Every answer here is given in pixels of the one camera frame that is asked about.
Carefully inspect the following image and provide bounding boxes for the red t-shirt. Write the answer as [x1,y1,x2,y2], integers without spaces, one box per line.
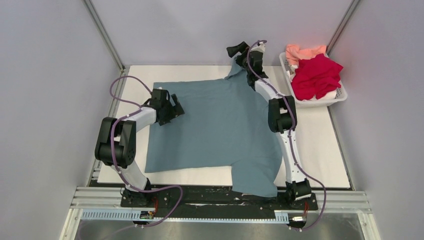
[291,53,344,101]

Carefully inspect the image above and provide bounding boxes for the left aluminium frame post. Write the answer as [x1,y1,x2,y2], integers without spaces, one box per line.
[82,0,125,73]

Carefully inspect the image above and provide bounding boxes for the peach orange t-shirt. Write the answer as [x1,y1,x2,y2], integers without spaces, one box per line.
[285,44,327,65]

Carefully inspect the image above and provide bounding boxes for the teal blue t-shirt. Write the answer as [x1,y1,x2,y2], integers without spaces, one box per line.
[145,63,282,198]

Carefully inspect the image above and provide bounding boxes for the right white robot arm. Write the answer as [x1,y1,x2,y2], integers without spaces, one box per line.
[226,39,312,209]

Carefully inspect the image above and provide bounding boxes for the white plastic laundry basket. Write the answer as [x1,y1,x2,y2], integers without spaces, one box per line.
[279,52,348,108]

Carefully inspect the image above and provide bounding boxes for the aluminium front rail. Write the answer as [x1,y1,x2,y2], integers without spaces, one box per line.
[70,187,373,214]

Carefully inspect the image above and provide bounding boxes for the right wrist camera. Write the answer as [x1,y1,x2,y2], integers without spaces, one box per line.
[251,42,266,53]

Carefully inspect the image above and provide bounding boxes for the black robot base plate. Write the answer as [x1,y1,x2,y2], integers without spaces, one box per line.
[87,178,352,230]

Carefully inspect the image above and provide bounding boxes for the right aluminium frame post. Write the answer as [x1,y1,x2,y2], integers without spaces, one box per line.
[326,0,362,55]

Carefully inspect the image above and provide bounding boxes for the white slotted cable duct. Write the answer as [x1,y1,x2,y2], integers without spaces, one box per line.
[80,209,289,224]

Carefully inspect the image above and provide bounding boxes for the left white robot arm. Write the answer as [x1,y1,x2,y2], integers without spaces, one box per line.
[94,88,185,207]

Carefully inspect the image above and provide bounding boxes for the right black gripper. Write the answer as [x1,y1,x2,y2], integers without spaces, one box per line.
[228,41,254,74]

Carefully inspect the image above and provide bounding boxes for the aluminium frame post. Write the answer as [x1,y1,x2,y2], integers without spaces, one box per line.
[82,0,125,73]
[326,0,362,55]

